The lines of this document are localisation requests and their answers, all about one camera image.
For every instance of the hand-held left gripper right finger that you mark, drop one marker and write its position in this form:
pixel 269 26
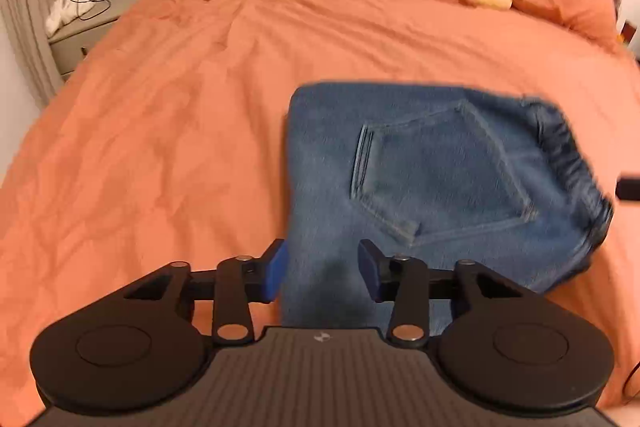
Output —
pixel 369 272

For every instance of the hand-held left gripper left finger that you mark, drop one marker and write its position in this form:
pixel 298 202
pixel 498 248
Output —
pixel 274 272

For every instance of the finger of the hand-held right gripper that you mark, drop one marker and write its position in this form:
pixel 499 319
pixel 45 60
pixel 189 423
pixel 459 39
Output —
pixel 630 188

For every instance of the blue denim pants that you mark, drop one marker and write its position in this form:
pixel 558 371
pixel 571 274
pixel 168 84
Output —
pixel 440 167

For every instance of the orange duvet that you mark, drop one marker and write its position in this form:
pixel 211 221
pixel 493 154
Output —
pixel 150 132

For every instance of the beige nightstand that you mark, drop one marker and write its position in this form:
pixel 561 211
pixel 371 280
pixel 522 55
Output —
pixel 75 52

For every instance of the white cloth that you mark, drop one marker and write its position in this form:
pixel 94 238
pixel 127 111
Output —
pixel 62 12

